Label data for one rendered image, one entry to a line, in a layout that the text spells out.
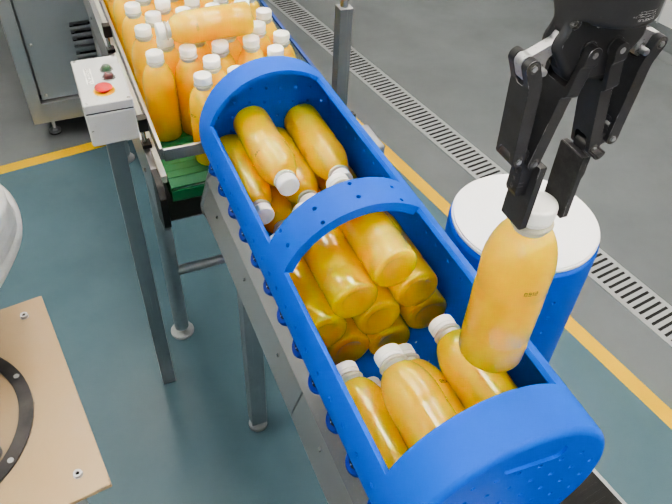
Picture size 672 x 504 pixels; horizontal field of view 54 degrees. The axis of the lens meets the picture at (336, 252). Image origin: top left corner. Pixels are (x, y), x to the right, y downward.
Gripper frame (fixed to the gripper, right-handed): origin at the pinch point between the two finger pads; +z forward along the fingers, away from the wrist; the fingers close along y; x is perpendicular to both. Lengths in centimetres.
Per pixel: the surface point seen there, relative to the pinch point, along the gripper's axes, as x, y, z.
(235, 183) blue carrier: 52, -15, 35
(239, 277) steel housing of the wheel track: 56, -15, 62
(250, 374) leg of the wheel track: 71, -11, 118
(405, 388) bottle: 3.2, -8.0, 32.3
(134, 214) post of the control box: 99, -30, 76
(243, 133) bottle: 65, -10, 34
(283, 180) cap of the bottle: 49, -7, 34
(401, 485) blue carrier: -7.9, -14.2, 32.2
